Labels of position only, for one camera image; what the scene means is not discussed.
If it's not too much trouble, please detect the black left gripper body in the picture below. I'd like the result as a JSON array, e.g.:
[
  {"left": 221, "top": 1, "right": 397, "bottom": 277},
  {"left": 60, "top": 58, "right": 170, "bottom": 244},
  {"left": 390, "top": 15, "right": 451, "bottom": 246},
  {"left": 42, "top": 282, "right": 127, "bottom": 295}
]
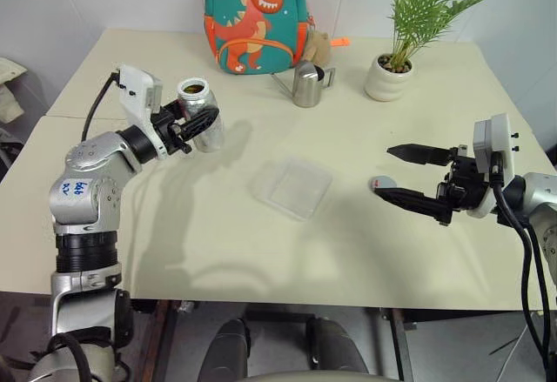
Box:
[{"left": 151, "top": 104, "right": 195, "bottom": 155}]

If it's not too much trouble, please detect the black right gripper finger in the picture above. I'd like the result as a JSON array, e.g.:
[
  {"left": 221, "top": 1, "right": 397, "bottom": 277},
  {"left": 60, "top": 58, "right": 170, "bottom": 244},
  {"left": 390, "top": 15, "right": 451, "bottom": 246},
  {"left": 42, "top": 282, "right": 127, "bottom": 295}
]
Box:
[
  {"left": 386, "top": 142, "right": 456, "bottom": 166},
  {"left": 372, "top": 186, "right": 453, "bottom": 223}
]

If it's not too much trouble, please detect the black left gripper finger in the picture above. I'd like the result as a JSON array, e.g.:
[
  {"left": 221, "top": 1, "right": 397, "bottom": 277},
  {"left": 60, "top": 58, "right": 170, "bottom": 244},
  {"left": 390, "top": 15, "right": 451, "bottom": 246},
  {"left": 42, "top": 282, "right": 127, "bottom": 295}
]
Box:
[
  {"left": 178, "top": 106, "right": 221, "bottom": 144},
  {"left": 166, "top": 99, "right": 189, "bottom": 118}
]

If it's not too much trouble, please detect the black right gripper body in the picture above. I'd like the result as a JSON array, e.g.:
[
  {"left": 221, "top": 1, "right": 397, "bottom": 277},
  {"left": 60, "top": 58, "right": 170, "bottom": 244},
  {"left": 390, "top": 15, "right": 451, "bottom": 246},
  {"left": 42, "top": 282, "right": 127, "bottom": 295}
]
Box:
[{"left": 437, "top": 143, "right": 491, "bottom": 225}]

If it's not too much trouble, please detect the small red grey object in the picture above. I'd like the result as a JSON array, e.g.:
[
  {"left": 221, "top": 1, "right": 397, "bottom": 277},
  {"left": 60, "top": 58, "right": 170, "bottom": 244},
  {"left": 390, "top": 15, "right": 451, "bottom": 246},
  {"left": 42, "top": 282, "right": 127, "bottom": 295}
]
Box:
[{"left": 369, "top": 175, "right": 398, "bottom": 191}]

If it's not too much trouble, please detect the clear plastic container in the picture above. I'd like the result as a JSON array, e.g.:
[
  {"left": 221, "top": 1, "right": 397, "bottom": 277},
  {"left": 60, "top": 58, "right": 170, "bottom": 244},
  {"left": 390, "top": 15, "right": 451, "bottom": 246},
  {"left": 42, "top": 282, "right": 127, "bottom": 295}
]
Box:
[{"left": 250, "top": 157, "right": 335, "bottom": 223}]

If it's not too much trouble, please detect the white ribbed plant pot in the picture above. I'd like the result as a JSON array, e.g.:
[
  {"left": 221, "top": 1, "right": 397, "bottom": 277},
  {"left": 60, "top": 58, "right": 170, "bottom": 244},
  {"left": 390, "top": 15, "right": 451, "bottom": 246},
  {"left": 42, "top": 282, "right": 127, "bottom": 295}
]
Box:
[{"left": 363, "top": 52, "right": 413, "bottom": 103}]

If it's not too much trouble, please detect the silver metal watering can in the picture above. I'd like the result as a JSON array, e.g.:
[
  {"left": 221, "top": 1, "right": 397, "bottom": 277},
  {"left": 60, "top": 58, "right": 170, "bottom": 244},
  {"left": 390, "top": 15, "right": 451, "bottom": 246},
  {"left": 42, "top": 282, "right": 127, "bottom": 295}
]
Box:
[{"left": 270, "top": 59, "right": 337, "bottom": 108}]

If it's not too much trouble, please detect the teal dinosaur backpack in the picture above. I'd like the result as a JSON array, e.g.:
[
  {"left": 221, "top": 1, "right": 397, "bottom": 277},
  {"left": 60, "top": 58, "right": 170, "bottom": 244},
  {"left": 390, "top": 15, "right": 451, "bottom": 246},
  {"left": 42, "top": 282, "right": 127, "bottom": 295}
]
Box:
[{"left": 203, "top": 0, "right": 315, "bottom": 77}]

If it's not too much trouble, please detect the green palm plant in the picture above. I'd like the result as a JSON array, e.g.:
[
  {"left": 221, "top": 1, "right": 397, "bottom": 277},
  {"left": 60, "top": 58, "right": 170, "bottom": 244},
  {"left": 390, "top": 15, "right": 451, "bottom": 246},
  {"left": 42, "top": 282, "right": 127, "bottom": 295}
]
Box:
[{"left": 388, "top": 0, "right": 517, "bottom": 70}]

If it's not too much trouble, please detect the beige plush toy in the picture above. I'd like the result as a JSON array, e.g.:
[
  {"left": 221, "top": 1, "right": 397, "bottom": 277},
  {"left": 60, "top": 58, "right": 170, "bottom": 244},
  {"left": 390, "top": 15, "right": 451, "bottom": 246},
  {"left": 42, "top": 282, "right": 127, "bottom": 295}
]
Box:
[{"left": 302, "top": 29, "right": 332, "bottom": 64}]

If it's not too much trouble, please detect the dark metal table leg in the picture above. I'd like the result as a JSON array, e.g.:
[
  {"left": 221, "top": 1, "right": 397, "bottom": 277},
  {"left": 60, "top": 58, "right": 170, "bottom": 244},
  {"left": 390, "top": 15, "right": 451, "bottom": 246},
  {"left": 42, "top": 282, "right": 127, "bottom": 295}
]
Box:
[
  {"left": 147, "top": 298, "right": 195, "bottom": 382},
  {"left": 380, "top": 307, "right": 419, "bottom": 382}
]

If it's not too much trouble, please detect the dark rounded shape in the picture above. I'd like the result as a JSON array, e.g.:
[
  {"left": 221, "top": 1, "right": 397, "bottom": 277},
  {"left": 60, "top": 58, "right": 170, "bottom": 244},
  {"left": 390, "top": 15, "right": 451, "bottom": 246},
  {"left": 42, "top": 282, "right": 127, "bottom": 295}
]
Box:
[
  {"left": 306, "top": 316, "right": 371, "bottom": 377},
  {"left": 202, "top": 318, "right": 252, "bottom": 379}
]

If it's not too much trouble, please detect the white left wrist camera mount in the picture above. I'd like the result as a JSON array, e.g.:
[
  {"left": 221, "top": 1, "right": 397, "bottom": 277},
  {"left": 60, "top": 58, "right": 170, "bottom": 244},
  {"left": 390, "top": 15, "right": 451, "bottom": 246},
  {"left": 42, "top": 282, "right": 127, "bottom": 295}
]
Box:
[{"left": 116, "top": 64, "right": 169, "bottom": 160}]

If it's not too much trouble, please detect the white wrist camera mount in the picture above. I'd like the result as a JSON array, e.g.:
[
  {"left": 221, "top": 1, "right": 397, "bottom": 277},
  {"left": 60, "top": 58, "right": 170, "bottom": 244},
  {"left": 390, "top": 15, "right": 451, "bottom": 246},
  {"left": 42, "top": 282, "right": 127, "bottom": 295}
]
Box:
[
  {"left": 116, "top": 64, "right": 169, "bottom": 160},
  {"left": 472, "top": 112, "right": 520, "bottom": 218}
]

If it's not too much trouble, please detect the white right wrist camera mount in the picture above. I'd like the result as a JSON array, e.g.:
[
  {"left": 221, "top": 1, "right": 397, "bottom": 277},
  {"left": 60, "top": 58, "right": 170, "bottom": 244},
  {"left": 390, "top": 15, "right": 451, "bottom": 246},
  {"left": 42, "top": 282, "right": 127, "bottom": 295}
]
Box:
[{"left": 472, "top": 112, "right": 520, "bottom": 218}]

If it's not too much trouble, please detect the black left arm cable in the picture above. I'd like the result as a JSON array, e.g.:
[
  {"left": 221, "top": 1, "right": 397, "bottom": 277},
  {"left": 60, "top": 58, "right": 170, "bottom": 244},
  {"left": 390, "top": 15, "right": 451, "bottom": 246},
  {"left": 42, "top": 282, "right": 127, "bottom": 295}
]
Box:
[{"left": 81, "top": 70, "right": 121, "bottom": 142}]

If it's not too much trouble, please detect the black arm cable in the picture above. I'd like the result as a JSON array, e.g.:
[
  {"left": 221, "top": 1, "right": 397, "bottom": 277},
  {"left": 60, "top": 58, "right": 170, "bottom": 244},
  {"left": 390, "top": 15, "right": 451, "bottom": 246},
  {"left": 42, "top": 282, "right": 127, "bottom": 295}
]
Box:
[
  {"left": 81, "top": 70, "right": 121, "bottom": 142},
  {"left": 489, "top": 155, "right": 556, "bottom": 382}
]

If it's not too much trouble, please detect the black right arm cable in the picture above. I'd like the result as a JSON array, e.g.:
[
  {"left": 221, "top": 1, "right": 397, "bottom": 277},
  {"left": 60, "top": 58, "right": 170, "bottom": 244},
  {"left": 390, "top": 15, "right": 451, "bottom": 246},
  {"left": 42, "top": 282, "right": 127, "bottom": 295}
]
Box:
[{"left": 489, "top": 155, "right": 556, "bottom": 382}]

